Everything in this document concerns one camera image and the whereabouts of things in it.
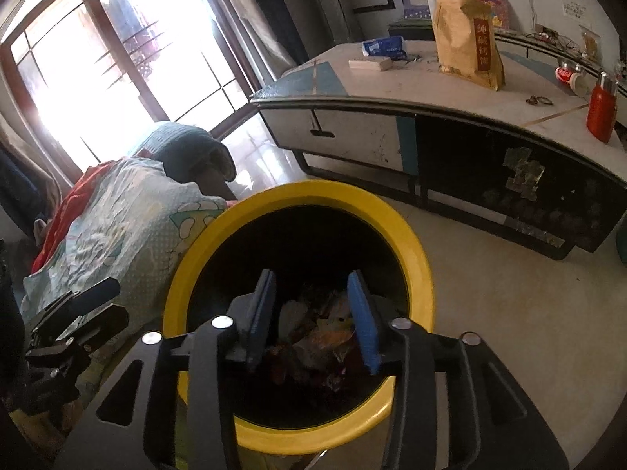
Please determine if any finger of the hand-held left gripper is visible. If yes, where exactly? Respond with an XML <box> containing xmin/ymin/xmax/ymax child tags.
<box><xmin>42</xmin><ymin>279</ymin><xmax>121</xmax><ymax>324</ymax></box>
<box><xmin>29</xmin><ymin>304</ymin><xmax>129</xmax><ymax>358</ymax></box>

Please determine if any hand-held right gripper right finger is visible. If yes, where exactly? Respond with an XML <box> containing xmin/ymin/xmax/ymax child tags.
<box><xmin>347</xmin><ymin>270</ymin><xmax>571</xmax><ymax>470</ymax></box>

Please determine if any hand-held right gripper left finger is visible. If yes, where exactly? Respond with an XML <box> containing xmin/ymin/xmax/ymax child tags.
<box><xmin>53</xmin><ymin>269</ymin><xmax>276</xmax><ymax>470</ymax></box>

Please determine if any red snack wrapper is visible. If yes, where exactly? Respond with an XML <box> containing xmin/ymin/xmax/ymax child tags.
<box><xmin>267</xmin><ymin>343</ymin><xmax>353</xmax><ymax>392</ymax></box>

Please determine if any yellow rimmed trash bin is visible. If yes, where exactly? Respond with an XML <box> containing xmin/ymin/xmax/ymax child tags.
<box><xmin>161</xmin><ymin>180</ymin><xmax>436</xmax><ymax>456</ymax></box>

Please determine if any cartoon print blanket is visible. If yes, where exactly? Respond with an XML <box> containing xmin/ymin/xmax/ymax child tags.
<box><xmin>22</xmin><ymin>157</ymin><xmax>231</xmax><ymax>348</ymax></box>

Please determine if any red patterned blanket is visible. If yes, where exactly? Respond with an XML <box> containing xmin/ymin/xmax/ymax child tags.
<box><xmin>30</xmin><ymin>159</ymin><xmax>128</xmax><ymax>275</ymax></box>

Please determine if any grey brown curtain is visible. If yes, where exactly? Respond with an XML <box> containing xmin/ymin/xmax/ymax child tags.
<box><xmin>191</xmin><ymin>0</ymin><xmax>314</xmax><ymax>89</ymax></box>
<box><xmin>0</xmin><ymin>78</ymin><xmax>64</xmax><ymax>236</ymax></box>

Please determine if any blue quilted sofa cover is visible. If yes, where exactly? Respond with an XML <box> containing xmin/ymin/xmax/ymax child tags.
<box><xmin>130</xmin><ymin>122</ymin><xmax>238</xmax><ymax>201</ymax></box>

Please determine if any marble top coffee table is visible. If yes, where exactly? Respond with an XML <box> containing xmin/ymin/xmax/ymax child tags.
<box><xmin>249</xmin><ymin>39</ymin><xmax>627</xmax><ymax>261</ymax></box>

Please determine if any glass balcony door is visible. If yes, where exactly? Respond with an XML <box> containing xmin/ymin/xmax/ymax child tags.
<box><xmin>0</xmin><ymin>0</ymin><xmax>265</xmax><ymax>177</ymax></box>

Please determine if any white flat box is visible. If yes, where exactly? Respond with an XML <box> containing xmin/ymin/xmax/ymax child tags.
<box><xmin>349</xmin><ymin>56</ymin><xmax>395</xmax><ymax>72</ymax></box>

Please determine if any blue tissue pack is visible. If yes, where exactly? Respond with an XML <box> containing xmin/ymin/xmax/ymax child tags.
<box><xmin>361</xmin><ymin>35</ymin><xmax>408</xmax><ymax>60</ymax></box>

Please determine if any hanging dark garment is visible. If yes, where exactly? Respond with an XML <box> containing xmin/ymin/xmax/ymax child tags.
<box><xmin>108</xmin><ymin>0</ymin><xmax>162</xmax><ymax>81</ymax></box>

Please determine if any yellow paper bag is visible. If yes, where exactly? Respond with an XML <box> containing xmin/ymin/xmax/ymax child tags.
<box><xmin>432</xmin><ymin>0</ymin><xmax>506</xmax><ymax>92</ymax></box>

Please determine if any black television cabinet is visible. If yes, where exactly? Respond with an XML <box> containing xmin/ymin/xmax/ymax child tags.
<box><xmin>389</xmin><ymin>17</ymin><xmax>627</xmax><ymax>89</ymax></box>

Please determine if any red bottle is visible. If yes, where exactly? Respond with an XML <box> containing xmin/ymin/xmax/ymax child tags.
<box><xmin>587</xmin><ymin>72</ymin><xmax>619</xmax><ymax>144</ymax></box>

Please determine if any red can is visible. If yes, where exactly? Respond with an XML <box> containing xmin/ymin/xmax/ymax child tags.
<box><xmin>555</xmin><ymin>61</ymin><xmax>589</xmax><ymax>98</ymax></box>

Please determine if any standing air conditioner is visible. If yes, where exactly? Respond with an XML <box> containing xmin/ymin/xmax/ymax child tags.
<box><xmin>313</xmin><ymin>0</ymin><xmax>357</xmax><ymax>60</ymax></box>

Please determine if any red gift box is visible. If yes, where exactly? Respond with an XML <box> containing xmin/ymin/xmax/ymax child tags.
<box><xmin>469</xmin><ymin>0</ymin><xmax>513</xmax><ymax>30</ymax></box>

